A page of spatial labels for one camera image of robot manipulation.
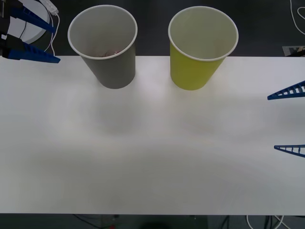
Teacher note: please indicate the white power strip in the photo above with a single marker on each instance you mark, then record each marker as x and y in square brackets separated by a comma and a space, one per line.
[53, 7]

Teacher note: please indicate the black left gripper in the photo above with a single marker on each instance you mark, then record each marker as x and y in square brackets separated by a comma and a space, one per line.
[4, 23]

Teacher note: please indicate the yellow-green plastic bin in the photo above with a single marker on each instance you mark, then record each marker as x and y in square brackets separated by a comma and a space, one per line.
[190, 71]

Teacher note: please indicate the grey plastic bin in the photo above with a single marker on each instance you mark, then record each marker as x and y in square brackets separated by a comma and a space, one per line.
[114, 71]

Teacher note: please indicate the white round base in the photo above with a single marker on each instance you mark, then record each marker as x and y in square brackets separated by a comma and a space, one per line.
[35, 7]

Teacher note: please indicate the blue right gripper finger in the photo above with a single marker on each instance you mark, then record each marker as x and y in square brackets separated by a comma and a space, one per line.
[295, 149]
[293, 93]

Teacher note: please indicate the printed marker sheet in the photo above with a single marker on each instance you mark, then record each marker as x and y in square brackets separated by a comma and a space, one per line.
[294, 50]

